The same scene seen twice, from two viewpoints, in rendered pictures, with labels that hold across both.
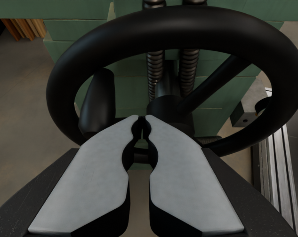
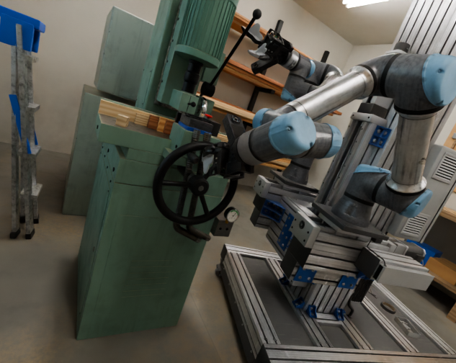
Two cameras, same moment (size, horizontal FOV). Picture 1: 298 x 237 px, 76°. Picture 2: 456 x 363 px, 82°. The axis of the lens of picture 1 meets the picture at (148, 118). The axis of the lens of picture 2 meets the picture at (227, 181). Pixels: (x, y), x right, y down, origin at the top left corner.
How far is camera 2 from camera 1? 69 cm
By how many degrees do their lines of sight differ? 50
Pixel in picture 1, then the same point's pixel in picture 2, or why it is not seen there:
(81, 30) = (144, 156)
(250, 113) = (222, 221)
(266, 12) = not seen: hidden behind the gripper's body
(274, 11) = not seen: hidden behind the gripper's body
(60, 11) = (140, 146)
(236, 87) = (212, 204)
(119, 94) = (145, 202)
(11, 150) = not seen: outside the picture
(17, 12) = (118, 142)
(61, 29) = (135, 154)
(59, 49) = (125, 164)
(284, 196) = (257, 310)
